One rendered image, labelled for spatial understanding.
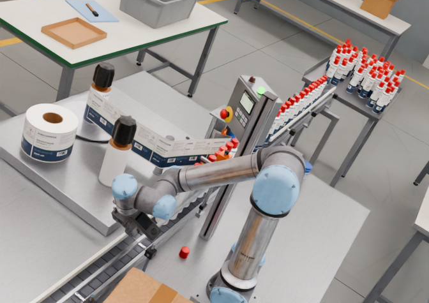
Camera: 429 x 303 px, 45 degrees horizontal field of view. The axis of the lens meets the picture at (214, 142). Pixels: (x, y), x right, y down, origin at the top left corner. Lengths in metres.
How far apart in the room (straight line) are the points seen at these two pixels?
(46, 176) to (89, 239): 0.31
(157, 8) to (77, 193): 2.02
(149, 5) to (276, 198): 2.63
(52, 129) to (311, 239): 1.19
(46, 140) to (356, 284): 2.37
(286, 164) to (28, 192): 1.06
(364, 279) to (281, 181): 2.51
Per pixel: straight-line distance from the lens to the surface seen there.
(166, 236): 1.97
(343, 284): 3.62
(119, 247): 1.86
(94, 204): 1.99
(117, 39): 3.48
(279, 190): 1.33
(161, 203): 1.52
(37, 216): 1.97
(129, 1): 3.89
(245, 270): 1.54
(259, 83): 1.86
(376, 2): 7.08
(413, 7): 9.16
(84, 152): 2.23
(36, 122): 2.08
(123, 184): 1.54
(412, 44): 9.24
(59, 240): 1.90
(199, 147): 2.23
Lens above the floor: 2.20
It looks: 31 degrees down
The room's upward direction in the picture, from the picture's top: 23 degrees clockwise
